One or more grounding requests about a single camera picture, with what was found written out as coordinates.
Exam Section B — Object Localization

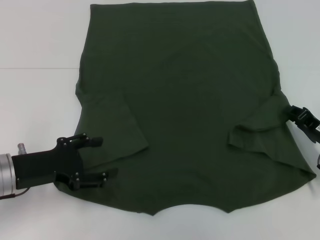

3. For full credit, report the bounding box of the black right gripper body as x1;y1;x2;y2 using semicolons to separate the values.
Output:
299;112;320;144

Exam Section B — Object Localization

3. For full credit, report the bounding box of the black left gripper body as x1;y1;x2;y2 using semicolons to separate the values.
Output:
11;138;83;191

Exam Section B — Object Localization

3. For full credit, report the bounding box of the dark green t-shirt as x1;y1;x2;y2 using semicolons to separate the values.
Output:
53;0;316;218

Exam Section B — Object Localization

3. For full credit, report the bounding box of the left arm connector cable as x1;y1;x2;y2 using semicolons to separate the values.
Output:
0;186;31;200

